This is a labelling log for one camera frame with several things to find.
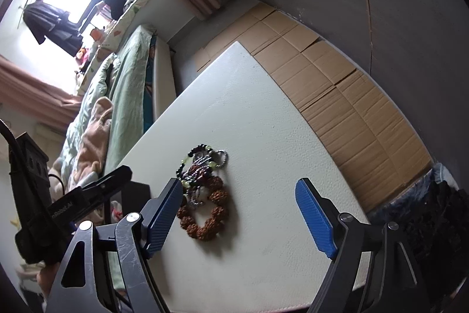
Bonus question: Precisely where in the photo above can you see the brown rudraksha bead bracelet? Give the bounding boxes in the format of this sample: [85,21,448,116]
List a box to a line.
[176,165,230,242]

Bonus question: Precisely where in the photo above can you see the black and green bead bracelet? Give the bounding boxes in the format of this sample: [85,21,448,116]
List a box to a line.
[176,143,221,189]

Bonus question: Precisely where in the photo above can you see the black jewelry box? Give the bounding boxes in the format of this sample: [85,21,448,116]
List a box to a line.
[103,181,151,224]

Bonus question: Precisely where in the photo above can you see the person's left hand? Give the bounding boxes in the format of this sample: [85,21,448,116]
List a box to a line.
[37,263,60,299]

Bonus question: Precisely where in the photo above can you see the beige plush toy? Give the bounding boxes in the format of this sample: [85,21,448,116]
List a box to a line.
[48,157,68,202]

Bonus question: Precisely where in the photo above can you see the pink fleece blanket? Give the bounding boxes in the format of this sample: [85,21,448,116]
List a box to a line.
[68,97,114,191]

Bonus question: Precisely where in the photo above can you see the flattened cardboard on floor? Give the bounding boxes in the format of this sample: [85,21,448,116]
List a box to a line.
[190,3,432,212]

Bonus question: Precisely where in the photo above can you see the person's right knee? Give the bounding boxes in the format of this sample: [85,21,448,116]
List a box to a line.
[367,163,468,300]

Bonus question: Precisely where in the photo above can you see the green floral duvet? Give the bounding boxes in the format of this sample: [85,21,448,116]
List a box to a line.
[59,53,119,178]

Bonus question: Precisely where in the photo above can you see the pink curtain left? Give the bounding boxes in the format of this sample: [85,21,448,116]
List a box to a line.
[0,56,82,131]

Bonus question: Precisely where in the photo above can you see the green bed sheet mattress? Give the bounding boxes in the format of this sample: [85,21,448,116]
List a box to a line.
[104,26,153,174]

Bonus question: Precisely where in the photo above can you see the window seat floral cushion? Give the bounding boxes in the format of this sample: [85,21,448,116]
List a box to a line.
[77,0,149,96]

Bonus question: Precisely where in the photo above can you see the dark hanging clothes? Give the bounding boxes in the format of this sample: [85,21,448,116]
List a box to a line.
[22,1,83,56]

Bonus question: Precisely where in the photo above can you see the black cable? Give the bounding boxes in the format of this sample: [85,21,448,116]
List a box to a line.
[0,117,23,167]

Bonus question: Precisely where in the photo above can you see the white bed frame side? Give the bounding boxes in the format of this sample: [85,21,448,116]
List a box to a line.
[153,36,176,121]

